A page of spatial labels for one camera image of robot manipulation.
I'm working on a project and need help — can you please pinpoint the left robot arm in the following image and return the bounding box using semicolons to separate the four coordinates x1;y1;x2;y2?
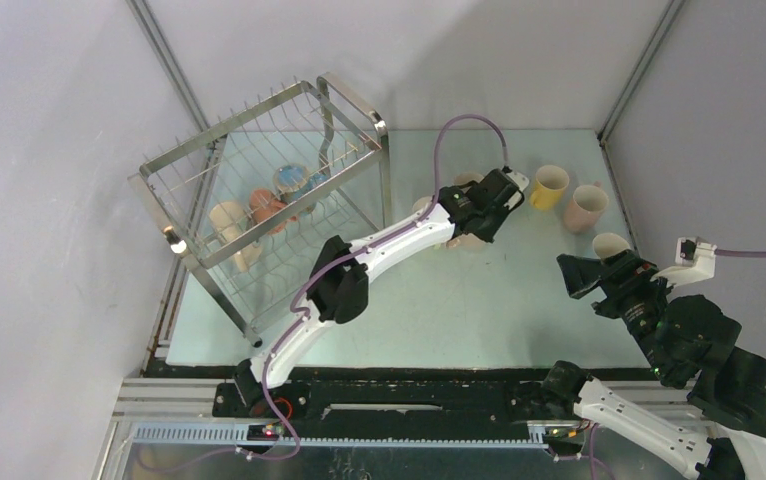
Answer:
233;167;530;417

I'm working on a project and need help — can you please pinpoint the yellow mug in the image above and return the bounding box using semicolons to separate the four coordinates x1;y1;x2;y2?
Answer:
529;165;570;211

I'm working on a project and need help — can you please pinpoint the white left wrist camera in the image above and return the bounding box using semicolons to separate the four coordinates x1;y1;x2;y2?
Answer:
502;166;530;191

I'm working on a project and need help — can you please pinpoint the cream decorated mug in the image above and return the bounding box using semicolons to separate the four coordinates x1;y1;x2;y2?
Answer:
208;201;263;273

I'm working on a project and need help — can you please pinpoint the steel two-tier dish rack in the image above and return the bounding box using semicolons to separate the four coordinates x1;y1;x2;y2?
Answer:
129;72;393;347

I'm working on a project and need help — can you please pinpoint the orange-red cup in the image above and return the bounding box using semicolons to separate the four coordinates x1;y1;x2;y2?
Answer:
249;188;287;224

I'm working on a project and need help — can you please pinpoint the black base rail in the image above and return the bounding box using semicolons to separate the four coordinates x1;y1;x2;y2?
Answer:
212;359;596;446

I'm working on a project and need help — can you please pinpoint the pink faceted mug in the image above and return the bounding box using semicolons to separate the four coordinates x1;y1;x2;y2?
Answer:
562;182;610;234

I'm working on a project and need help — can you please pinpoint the large pink mug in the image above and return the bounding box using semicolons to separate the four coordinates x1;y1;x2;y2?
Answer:
445;234;487;252

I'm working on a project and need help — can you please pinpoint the light blue mug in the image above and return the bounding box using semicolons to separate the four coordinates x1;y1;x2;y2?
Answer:
591;232;632;261

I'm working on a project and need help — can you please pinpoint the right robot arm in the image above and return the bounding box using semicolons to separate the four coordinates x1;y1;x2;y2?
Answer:
540;240;766;479

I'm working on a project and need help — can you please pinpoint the black mug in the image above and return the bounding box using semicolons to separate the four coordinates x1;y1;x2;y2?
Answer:
454;172;484;191

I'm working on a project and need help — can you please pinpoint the blue-rimmed cup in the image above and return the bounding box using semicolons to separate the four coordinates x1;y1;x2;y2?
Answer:
273;164;329;205

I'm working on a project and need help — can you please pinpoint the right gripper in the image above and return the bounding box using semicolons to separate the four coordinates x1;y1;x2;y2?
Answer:
555;246;679;380

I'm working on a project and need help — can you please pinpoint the yellow-green mug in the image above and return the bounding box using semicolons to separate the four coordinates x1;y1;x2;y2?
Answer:
412;196;432;215

